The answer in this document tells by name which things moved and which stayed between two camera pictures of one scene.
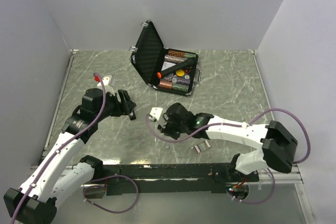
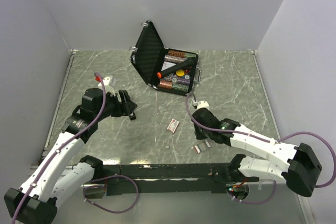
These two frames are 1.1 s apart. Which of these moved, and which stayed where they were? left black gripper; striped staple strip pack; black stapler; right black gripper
Moved: right black gripper
Stayed: black stapler; striped staple strip pack; left black gripper
